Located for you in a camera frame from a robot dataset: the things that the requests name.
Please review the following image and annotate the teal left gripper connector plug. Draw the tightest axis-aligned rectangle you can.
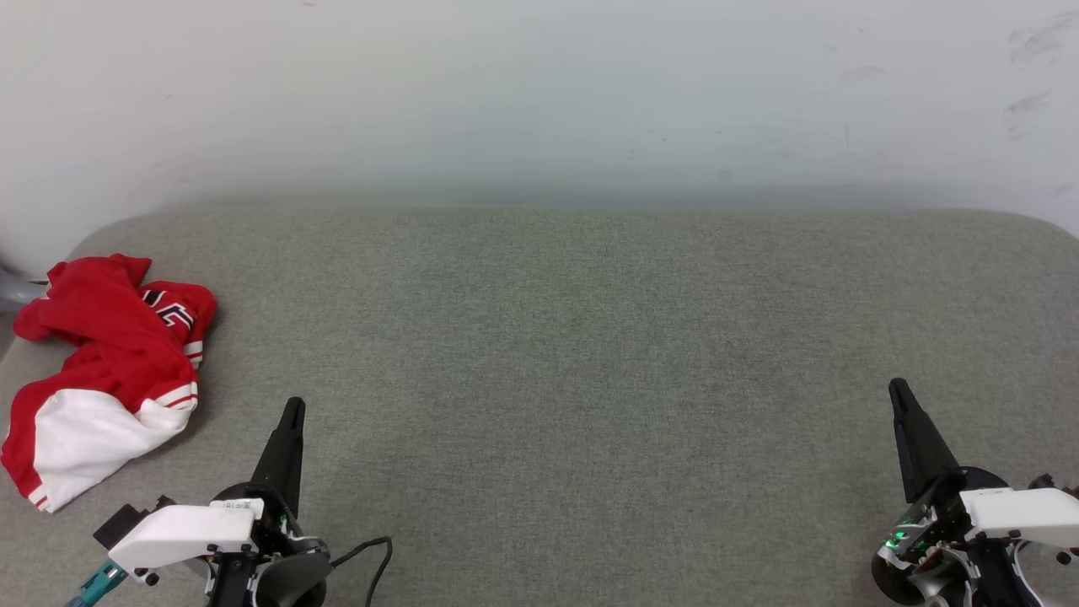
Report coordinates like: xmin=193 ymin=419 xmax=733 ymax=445
xmin=67 ymin=563 xmax=127 ymax=607

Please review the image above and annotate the grey fabric sofa seat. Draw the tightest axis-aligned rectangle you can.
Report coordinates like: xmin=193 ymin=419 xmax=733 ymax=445
xmin=0 ymin=207 xmax=1079 ymax=607

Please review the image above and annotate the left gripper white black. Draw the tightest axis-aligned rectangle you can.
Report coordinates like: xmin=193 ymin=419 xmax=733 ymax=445
xmin=93 ymin=397 xmax=331 ymax=607

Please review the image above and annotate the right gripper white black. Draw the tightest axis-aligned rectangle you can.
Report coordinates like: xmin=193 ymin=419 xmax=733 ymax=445
xmin=877 ymin=378 xmax=1079 ymax=561

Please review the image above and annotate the red and white jersey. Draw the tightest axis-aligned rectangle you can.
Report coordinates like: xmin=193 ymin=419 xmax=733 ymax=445
xmin=0 ymin=253 xmax=218 ymax=513

